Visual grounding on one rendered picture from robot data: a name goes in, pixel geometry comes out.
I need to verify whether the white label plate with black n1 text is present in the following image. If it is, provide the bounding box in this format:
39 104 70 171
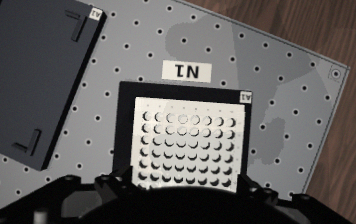
162 60 212 83

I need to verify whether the white multi-well plate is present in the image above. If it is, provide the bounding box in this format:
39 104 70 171
131 97 245 192

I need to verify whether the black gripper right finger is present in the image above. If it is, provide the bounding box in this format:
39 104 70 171
236 174 353 224

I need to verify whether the grey perforated base plate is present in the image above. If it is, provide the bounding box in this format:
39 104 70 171
0 0 351 209

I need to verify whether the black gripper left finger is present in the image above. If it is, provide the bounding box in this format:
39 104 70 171
0 164 142 224

